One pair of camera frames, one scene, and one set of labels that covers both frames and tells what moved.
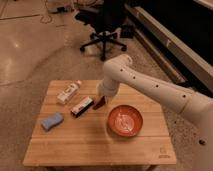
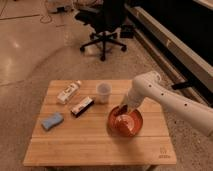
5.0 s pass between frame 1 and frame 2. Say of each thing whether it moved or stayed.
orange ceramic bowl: stayed
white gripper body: moved
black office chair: stayed
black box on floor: stayed
